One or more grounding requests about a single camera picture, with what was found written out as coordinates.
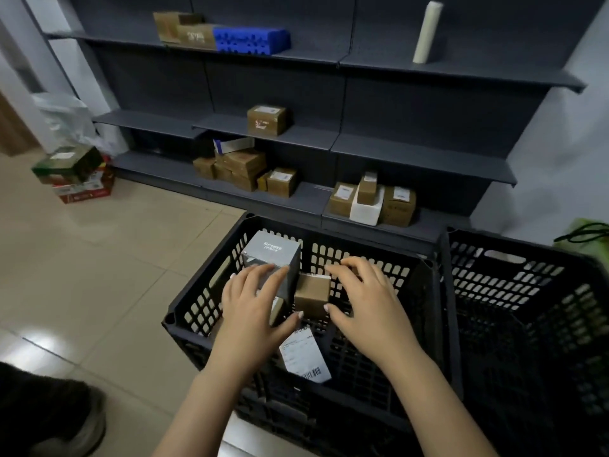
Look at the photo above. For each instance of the person's left hand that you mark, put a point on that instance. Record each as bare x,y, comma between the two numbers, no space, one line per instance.
245,323

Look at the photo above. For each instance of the person's right hand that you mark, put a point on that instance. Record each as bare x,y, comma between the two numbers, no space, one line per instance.
380,318

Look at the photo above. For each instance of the person's left thumb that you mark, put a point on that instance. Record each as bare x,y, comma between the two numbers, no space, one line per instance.
290,324

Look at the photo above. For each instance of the person's left middle finger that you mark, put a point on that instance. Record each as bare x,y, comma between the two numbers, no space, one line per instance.
261,279

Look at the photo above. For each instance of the person's right little finger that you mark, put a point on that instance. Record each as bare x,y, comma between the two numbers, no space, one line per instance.
397,294

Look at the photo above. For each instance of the person's right thumb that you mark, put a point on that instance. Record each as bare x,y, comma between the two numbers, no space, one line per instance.
337,319

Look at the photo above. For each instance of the person's right middle finger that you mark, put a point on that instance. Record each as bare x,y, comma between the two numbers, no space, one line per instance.
364,272

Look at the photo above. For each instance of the person's left little finger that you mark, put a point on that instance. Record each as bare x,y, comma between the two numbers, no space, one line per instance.
227,290

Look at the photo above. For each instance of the grey printed box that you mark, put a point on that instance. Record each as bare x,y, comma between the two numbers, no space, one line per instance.
271,249

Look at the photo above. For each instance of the small brown cardboard box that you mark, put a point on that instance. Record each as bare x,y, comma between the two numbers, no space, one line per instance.
311,295

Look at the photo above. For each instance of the person's left forearm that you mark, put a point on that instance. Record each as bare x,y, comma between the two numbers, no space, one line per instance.
209,414

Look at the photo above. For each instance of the person's right forearm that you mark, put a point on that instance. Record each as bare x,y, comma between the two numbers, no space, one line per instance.
437,409

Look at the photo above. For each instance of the small beige box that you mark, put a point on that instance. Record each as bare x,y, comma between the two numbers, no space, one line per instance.
277,310

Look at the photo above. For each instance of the parcel with white label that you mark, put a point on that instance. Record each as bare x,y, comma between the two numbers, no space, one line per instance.
304,356

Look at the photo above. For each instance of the white foam box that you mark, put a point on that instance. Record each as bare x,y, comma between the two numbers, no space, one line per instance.
366,214

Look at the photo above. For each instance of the black plastic crate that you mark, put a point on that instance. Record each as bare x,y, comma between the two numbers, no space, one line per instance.
371,375
533,356

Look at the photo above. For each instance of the small labelled cardboard box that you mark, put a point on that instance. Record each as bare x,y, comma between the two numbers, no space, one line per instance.
367,189

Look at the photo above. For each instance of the small yellowish box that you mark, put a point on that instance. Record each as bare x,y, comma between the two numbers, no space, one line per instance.
263,182

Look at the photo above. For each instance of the large cardboard box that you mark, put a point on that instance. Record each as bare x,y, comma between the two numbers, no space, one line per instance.
242,161

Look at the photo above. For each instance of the white and blue box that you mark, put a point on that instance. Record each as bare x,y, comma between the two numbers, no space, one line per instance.
233,145

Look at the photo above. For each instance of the dark grey shelving unit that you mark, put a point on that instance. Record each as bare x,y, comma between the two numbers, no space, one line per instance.
390,104

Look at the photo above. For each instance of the red and white box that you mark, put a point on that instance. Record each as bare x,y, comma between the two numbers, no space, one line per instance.
88,190

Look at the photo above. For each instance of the green box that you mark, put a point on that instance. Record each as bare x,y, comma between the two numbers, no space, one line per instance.
66,164

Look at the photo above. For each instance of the person's grey shoe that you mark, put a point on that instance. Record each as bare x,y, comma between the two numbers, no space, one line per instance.
81,433

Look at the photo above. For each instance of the person's black trouser leg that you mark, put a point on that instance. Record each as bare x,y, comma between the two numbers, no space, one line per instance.
38,409

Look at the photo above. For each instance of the clear plastic bag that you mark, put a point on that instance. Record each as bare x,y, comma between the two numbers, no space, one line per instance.
66,118

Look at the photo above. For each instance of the blue foam block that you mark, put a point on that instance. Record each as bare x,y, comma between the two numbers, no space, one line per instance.
252,41

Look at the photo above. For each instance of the white paper roll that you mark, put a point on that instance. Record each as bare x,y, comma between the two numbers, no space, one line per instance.
427,33

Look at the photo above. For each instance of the flat brown cardboard box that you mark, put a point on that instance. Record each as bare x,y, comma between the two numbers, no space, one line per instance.
197,37

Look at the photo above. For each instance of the wooden door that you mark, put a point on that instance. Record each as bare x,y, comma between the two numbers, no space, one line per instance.
12,128

